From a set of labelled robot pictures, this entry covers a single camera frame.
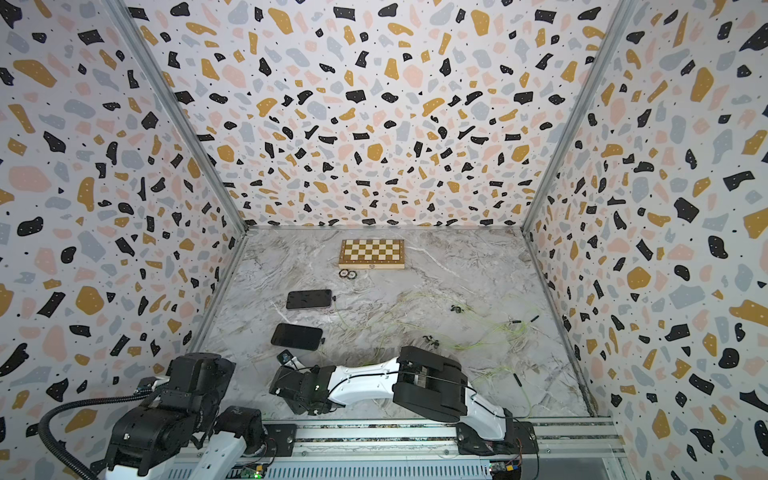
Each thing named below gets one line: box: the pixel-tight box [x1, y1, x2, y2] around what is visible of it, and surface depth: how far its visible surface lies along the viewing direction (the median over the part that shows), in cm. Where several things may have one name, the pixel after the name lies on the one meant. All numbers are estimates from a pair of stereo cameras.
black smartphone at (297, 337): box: [270, 323, 323, 351], surface depth 94 cm
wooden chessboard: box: [338, 239, 406, 270], surface depth 112 cm
